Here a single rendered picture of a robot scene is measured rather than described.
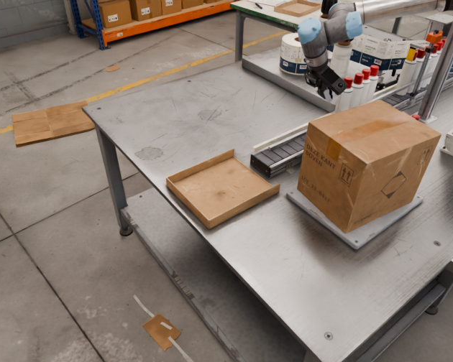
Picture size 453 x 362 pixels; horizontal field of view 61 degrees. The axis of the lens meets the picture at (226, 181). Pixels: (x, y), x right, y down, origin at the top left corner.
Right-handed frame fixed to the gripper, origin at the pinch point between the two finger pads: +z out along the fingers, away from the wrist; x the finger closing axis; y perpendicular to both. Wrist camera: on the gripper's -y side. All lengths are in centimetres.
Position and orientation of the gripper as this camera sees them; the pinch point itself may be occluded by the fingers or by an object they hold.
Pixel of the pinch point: (331, 99)
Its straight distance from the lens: 155.6
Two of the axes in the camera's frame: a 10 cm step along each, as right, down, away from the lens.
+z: 3.8, 4.8, 7.9
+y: -6.1, -5.2, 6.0
